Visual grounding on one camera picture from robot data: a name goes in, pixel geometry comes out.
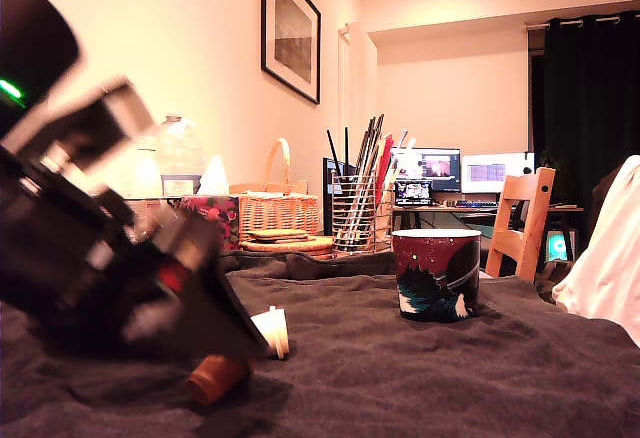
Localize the floral tissue box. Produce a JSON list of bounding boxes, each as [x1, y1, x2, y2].
[[178, 195, 241, 252]]

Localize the cream wooden spatula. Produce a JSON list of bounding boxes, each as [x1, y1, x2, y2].
[[372, 136, 390, 194]]

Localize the dark grey knitted cloth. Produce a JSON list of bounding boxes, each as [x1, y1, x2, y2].
[[0, 249, 640, 438]]

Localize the chrome wire utensil rack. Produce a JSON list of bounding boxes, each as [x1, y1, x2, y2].
[[330, 170, 394, 258]]

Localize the dark long chopstick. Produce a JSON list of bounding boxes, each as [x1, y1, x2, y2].
[[353, 116, 377, 179], [363, 112, 386, 179]]

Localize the wooden chair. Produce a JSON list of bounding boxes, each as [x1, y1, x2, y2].
[[484, 166, 557, 282]]

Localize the square cork coaster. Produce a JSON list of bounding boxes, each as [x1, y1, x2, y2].
[[244, 228, 309, 239], [247, 235, 311, 245]]

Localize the black computer monitor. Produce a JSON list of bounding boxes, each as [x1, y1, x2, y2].
[[322, 156, 346, 237]]

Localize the computer case with lit fan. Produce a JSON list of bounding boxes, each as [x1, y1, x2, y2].
[[543, 229, 577, 263]]

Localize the round cork trivet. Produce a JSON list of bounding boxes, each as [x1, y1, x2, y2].
[[239, 236, 335, 253], [243, 248, 335, 261]]

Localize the wooden desk with black legs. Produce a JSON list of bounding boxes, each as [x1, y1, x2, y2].
[[392, 202, 585, 262]]

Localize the white cloth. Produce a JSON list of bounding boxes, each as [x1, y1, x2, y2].
[[551, 154, 640, 349]]

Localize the dark curtain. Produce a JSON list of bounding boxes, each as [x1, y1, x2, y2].
[[529, 10, 640, 259]]

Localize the white coffee capsule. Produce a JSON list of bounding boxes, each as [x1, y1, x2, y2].
[[249, 305, 292, 362]]

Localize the white plastic bottle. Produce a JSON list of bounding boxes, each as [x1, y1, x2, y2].
[[127, 137, 164, 199]]

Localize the dark red printed mug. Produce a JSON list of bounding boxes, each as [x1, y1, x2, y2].
[[391, 229, 483, 324]]

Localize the wicker basket with handle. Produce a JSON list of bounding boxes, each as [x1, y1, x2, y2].
[[228, 137, 321, 238]]

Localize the white curtain rod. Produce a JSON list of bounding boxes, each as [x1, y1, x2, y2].
[[523, 13, 640, 30]]

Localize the red kitchen utensil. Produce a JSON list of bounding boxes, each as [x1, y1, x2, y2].
[[379, 132, 397, 192]]

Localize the white paper tissue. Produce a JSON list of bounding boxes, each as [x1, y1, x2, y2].
[[197, 154, 231, 195]]

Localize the black framed wall picture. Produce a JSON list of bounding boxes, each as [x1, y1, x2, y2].
[[260, 0, 322, 105]]

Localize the small tablet screen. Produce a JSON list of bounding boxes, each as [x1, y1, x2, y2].
[[394, 180, 435, 208]]

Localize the large clear water bottle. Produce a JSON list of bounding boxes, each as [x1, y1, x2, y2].
[[155, 113, 207, 195]]

